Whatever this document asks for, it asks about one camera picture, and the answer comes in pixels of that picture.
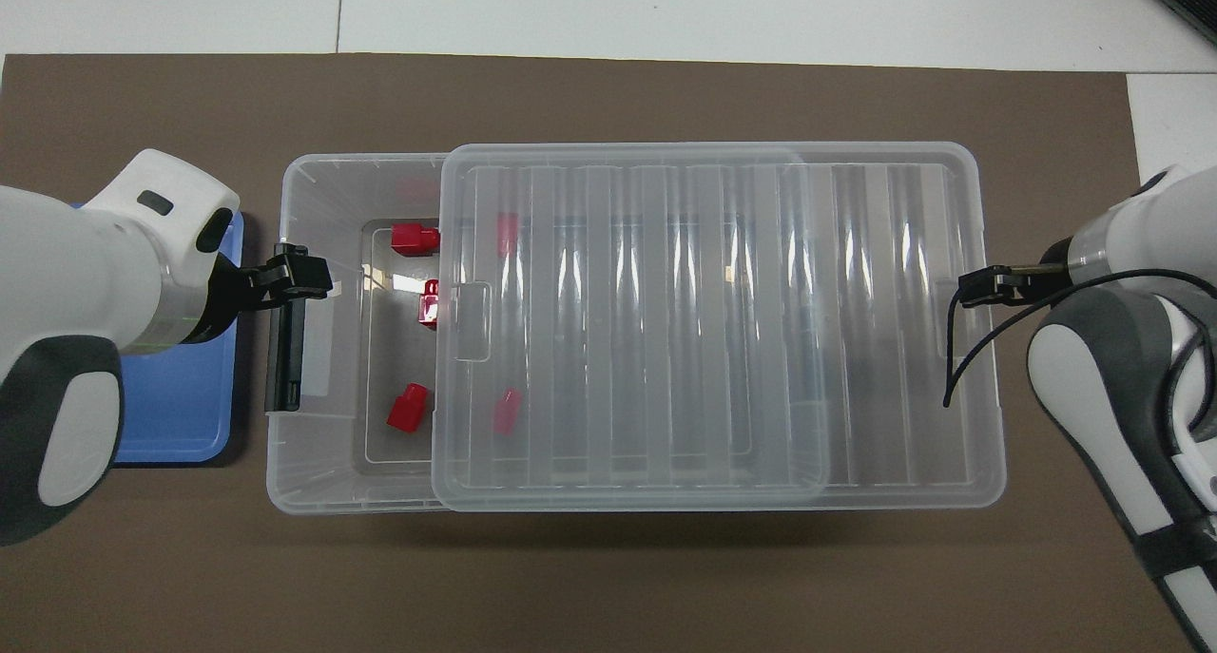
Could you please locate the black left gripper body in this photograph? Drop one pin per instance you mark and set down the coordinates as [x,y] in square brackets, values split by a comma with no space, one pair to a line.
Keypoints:
[228,297]

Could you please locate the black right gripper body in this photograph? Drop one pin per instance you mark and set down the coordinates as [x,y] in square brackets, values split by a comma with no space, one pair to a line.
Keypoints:
[1053,290]

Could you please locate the red block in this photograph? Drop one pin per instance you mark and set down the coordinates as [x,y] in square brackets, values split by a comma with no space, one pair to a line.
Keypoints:
[508,412]
[409,411]
[428,306]
[414,240]
[507,235]

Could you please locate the clear ribbed plastic lid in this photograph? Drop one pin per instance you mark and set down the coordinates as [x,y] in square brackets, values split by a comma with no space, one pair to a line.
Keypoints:
[723,330]

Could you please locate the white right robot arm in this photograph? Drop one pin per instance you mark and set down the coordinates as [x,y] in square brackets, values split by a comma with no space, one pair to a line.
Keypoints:
[1093,377]

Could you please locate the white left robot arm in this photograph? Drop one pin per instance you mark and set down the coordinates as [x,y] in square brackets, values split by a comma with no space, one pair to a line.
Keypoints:
[76,273]

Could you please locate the blue plastic tray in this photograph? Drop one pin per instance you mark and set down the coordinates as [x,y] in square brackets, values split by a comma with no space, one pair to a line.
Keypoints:
[181,406]

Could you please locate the clear plastic storage box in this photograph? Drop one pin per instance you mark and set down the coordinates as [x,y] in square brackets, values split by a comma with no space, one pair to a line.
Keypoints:
[333,463]

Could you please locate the brown table mat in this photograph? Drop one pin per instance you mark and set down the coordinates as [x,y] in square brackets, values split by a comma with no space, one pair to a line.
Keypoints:
[608,577]

